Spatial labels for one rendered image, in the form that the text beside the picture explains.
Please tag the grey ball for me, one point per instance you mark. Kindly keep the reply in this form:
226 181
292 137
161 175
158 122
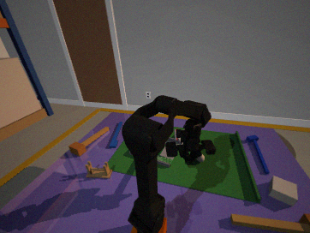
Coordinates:
201 159

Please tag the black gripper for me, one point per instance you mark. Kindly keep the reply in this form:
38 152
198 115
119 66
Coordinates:
190 145

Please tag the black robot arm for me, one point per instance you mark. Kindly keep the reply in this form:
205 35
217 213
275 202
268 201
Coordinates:
145 139

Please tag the green putting mat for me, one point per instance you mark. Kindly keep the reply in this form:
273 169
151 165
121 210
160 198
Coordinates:
221 173

